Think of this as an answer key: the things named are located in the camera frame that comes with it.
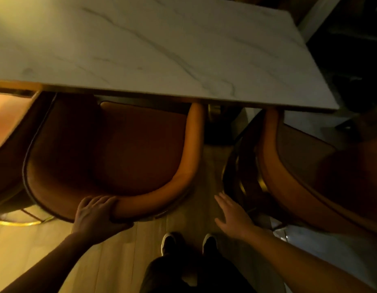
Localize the person's right shoe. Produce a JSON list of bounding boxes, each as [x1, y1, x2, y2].
[[202, 233, 221, 255]]

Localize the person's left hand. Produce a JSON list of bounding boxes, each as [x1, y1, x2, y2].
[[72, 195, 134, 245]]

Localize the gold table pedestal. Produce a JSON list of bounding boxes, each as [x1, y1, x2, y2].
[[204, 104, 244, 146]]

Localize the person's right forearm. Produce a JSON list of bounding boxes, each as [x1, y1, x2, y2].
[[246, 227, 377, 293]]

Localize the person's shoe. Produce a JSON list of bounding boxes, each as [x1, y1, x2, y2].
[[160, 232, 185, 257], [202, 233, 221, 255]]

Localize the person's left shoe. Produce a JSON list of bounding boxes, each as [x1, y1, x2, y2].
[[160, 232, 185, 257]]

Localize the person's dark trousers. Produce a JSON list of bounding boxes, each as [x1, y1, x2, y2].
[[140, 253, 257, 293]]

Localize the person's left forearm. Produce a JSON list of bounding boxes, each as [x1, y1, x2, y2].
[[0, 233, 85, 293]]

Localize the orange upholstered chair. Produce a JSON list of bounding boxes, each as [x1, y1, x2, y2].
[[222, 107, 377, 238], [22, 93, 206, 224], [0, 91, 56, 226]]

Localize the person's right hand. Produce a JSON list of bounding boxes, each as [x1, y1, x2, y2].
[[213, 192, 257, 241]]

